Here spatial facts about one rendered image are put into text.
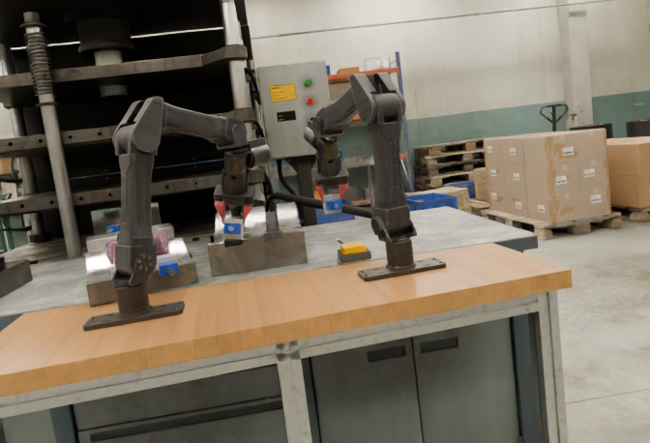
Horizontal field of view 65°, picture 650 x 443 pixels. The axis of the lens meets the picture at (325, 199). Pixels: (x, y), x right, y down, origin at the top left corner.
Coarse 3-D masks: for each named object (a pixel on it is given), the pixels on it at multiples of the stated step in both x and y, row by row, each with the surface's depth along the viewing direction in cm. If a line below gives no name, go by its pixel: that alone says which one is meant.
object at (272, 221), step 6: (252, 204) 172; (258, 204) 171; (264, 204) 169; (270, 204) 174; (276, 204) 168; (234, 210) 170; (270, 210) 174; (276, 210) 165; (234, 216) 170; (240, 216) 164; (270, 216) 164; (276, 216) 163; (270, 222) 160; (276, 222) 160; (270, 228) 156; (276, 228) 154
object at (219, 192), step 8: (224, 176) 130; (240, 176) 130; (224, 184) 131; (232, 184) 130; (240, 184) 131; (216, 192) 132; (224, 192) 132; (232, 192) 131; (240, 192) 132; (248, 192) 133
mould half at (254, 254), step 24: (216, 216) 165; (264, 216) 163; (288, 216) 162; (216, 240) 140; (264, 240) 137; (288, 240) 138; (216, 264) 136; (240, 264) 137; (264, 264) 138; (288, 264) 138
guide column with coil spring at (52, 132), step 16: (32, 16) 196; (48, 96) 199; (48, 112) 199; (48, 128) 200; (48, 144) 201; (64, 160) 204; (64, 176) 203; (64, 192) 203; (64, 208) 203; (64, 224) 204
